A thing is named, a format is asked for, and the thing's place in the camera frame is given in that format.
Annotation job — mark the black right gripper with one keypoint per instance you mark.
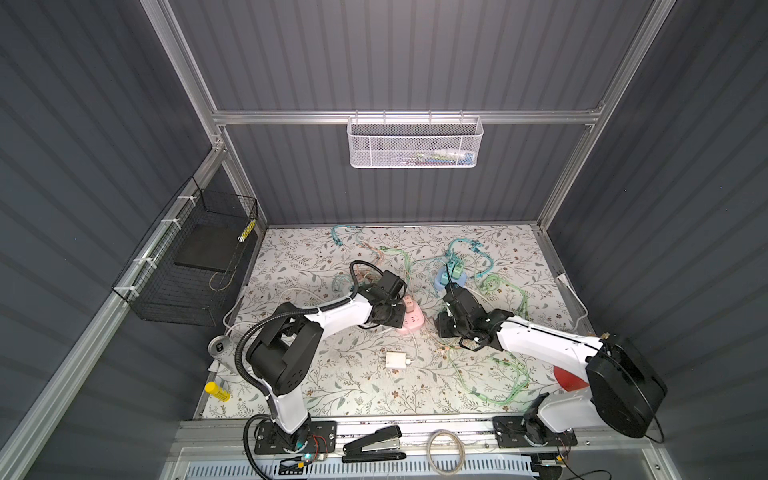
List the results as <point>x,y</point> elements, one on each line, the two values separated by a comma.
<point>441,324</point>

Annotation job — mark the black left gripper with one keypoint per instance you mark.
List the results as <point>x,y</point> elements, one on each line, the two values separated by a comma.
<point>397,320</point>

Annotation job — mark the pink power strip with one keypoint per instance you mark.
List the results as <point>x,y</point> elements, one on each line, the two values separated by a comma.
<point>414,317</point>

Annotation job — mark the white USB charger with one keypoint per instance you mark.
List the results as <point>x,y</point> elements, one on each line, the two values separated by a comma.
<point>396,360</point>

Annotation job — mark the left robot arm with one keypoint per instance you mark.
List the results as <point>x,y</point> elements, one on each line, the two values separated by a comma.
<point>275,354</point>

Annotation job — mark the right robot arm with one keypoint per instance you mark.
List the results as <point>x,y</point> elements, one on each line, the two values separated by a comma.
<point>621,389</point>

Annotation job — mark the blue power strip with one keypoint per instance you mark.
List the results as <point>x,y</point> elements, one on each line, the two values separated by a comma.
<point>451,272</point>

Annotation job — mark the red pencil cup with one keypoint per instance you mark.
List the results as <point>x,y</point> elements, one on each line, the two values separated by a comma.
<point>568,381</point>

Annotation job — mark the black stapler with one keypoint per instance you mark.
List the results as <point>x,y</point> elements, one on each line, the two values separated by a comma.
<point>381,445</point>

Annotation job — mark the yellow marker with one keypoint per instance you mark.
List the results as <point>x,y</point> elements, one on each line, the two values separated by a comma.
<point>217,391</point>

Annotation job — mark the white wire mesh basket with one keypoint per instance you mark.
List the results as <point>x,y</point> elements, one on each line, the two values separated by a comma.
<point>426,142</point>

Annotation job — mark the black wire basket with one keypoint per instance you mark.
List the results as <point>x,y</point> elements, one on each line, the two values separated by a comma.
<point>192,267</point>

